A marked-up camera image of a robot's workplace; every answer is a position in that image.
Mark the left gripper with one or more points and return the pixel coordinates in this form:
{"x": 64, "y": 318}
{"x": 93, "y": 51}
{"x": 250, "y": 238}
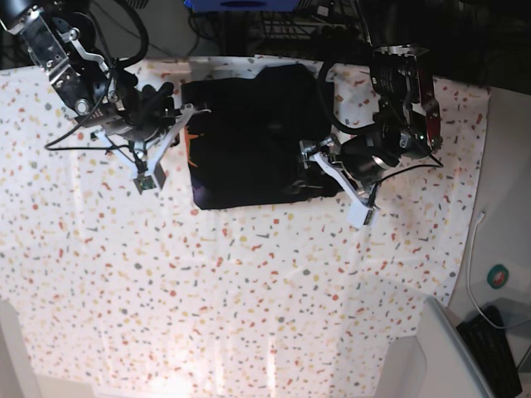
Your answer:
{"x": 362, "y": 159}

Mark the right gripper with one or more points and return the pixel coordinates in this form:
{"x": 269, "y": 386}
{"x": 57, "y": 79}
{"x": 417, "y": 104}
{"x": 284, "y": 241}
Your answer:
{"x": 149, "y": 116}

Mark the black t-shirt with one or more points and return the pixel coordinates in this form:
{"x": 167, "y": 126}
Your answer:
{"x": 245, "y": 150}

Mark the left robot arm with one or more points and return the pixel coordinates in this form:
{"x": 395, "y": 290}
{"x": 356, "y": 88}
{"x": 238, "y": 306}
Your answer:
{"x": 408, "y": 121}

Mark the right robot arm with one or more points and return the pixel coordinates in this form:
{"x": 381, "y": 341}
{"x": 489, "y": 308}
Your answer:
{"x": 66, "y": 41}

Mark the terrazzo pattern tablecloth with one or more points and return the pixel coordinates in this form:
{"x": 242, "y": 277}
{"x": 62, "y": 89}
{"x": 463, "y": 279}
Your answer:
{"x": 146, "y": 295}

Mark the green tape roll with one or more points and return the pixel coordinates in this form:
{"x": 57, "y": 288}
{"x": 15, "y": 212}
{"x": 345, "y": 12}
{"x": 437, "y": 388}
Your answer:
{"x": 498, "y": 276}

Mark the grey laptop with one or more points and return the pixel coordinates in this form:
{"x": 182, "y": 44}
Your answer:
{"x": 451, "y": 370}

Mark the black keyboard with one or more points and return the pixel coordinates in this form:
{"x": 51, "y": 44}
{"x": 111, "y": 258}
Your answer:
{"x": 490, "y": 349}

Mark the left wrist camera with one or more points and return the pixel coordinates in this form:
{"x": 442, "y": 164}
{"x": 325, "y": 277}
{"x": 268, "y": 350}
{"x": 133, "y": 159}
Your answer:
{"x": 360, "y": 215}

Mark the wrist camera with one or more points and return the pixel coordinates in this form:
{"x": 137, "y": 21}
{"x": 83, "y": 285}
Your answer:
{"x": 360, "y": 215}
{"x": 152, "y": 179}

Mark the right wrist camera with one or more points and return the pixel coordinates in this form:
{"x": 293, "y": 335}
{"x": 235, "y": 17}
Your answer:
{"x": 152, "y": 179}

